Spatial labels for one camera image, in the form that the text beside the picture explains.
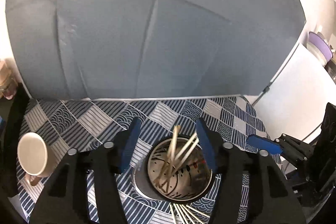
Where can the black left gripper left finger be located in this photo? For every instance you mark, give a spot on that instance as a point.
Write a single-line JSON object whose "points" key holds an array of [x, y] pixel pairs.
{"points": [[64, 198]]}

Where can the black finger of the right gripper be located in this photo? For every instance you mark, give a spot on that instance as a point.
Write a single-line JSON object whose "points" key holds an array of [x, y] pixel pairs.
{"points": [[265, 145]]}

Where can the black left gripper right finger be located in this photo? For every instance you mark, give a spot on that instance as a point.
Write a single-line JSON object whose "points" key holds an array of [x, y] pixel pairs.
{"points": [[270, 198]]}

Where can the dark metal utensil cup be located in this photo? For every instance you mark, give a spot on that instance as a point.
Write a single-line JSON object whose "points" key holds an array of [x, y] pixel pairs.
{"points": [[192, 182]]}

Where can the beige ceramic mug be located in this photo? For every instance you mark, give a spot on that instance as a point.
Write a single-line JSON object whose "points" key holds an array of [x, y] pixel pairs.
{"points": [[35, 157]]}

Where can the blue patterned tablecloth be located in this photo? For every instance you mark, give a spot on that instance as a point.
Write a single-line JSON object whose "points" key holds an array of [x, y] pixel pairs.
{"points": [[85, 125]]}

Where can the purple lidded container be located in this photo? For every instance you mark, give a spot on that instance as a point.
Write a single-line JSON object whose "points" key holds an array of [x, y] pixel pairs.
{"points": [[319, 47]]}

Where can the pink jar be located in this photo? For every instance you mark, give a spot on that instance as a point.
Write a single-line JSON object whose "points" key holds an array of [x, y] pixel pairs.
{"points": [[8, 84]]}

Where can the blue fabric backdrop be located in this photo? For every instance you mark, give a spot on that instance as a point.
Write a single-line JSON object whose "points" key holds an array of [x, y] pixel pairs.
{"points": [[72, 49]]}

